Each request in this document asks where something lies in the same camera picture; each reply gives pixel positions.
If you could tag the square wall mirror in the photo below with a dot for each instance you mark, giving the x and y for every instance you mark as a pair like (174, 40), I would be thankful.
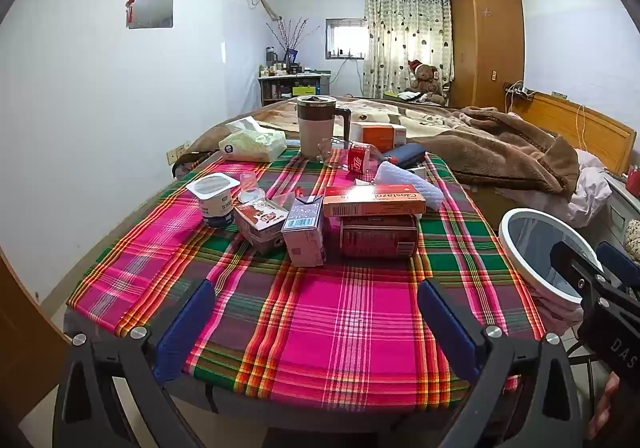
(152, 2)

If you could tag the white round trash bin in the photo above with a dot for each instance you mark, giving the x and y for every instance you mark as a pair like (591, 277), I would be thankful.
(506, 233)

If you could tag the wooden wardrobe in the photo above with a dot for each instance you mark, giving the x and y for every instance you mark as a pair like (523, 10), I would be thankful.
(487, 42)

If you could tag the heart patterned curtain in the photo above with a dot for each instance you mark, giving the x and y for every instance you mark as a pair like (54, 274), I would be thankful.
(405, 27)

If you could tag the cluttered shelf desk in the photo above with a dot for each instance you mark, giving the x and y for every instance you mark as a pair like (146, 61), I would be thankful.
(295, 85)

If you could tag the wooden headboard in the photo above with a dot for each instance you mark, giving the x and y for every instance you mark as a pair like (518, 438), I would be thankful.
(595, 127)

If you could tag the small window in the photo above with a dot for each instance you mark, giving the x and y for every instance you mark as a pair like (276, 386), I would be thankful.
(345, 38)

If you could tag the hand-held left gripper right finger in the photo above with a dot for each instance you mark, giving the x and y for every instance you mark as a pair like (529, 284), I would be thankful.
(445, 328)

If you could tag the white yogurt cup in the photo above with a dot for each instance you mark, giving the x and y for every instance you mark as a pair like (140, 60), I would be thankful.
(215, 200)

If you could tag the person's right hand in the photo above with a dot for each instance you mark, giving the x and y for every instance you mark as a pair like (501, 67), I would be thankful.
(606, 408)

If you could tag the floral quilted cloth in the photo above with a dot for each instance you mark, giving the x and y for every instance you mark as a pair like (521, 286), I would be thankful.
(634, 240)

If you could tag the purple drink carton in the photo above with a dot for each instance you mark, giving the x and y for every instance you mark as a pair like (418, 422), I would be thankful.
(302, 233)

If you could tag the pink green plaid tablecloth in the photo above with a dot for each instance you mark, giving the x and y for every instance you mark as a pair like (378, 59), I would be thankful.
(350, 318)

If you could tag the brown wooden board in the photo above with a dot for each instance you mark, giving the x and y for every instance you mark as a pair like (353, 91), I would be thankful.
(25, 328)

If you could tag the red drink can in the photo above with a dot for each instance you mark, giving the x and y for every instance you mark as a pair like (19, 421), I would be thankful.
(380, 235)

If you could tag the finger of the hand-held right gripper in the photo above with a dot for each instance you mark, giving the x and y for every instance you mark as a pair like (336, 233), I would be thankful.
(620, 265)
(575, 268)

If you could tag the dried branches in vase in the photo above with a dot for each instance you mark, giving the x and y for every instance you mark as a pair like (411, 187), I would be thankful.
(292, 37)

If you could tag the wall socket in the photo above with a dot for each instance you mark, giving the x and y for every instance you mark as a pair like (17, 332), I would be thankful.
(178, 152)

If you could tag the clear cola bottle red label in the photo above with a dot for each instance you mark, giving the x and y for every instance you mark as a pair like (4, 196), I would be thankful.
(357, 160)

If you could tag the orange and white box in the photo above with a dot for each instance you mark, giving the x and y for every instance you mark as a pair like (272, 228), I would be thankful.
(380, 135)

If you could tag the grey bedside cabinet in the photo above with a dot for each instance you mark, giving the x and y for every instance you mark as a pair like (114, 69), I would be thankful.
(620, 213)

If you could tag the clear plastic cup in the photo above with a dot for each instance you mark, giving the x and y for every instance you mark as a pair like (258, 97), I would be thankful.
(250, 188)

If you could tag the power strip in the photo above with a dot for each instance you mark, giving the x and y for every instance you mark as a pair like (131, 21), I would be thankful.
(517, 90)

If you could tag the beige patterned bed blanket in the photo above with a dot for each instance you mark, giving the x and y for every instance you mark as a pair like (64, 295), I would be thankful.
(280, 112)

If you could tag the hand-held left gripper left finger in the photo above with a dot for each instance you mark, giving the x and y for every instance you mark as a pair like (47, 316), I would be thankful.
(185, 328)

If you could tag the brown teddy bear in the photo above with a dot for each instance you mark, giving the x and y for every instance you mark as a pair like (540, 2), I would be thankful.
(426, 77)

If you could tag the pink bin liner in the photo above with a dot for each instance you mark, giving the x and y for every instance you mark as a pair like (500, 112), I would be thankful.
(557, 315)

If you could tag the pink bed sheet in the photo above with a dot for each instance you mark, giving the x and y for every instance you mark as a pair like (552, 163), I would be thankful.
(590, 193)

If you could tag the white textured packet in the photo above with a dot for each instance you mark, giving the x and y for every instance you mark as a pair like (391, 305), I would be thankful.
(415, 188)

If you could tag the navy glasses case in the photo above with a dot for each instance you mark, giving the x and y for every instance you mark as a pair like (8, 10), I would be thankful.
(407, 155)

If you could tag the soft tissue pack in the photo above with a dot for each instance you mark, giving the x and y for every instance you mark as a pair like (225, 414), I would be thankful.
(250, 142)

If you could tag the orange medicine box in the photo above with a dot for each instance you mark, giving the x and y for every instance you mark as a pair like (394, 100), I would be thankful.
(372, 202)

